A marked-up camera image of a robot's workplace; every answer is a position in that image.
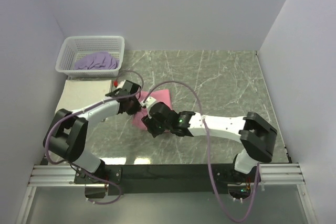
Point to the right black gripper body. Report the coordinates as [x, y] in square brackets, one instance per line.
[155, 127]

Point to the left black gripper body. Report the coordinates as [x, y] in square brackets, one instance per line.
[134, 106]

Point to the pink t shirt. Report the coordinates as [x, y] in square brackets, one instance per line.
[160, 96]

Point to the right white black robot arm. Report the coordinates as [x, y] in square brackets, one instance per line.
[252, 131]

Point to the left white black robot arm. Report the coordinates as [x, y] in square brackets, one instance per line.
[66, 136]

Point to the purple t shirt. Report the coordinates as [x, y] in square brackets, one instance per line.
[97, 61]

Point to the folded cream cloth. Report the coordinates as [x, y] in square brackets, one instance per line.
[78, 94]

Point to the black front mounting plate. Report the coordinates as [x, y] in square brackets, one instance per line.
[145, 179]

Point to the white plastic laundry basket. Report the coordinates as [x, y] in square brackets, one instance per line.
[76, 47]

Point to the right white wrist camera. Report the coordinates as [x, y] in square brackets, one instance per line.
[148, 104]

